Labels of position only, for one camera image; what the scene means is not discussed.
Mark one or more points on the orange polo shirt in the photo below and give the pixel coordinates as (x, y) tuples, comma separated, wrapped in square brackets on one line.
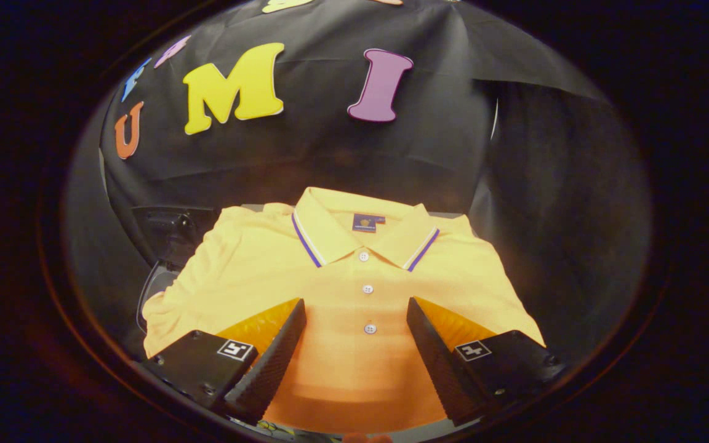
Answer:
[(354, 369)]

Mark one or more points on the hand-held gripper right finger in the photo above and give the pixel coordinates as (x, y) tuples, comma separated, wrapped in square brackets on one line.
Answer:
[(440, 363)]

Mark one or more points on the dark washing machine lid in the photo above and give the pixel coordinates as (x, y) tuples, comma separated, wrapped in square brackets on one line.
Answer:
[(173, 234)]

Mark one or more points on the black backdrop cloth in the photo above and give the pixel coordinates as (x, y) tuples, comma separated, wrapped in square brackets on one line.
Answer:
[(330, 154)]

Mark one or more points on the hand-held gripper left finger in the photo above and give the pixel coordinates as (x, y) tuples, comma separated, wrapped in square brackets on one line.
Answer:
[(274, 363)]

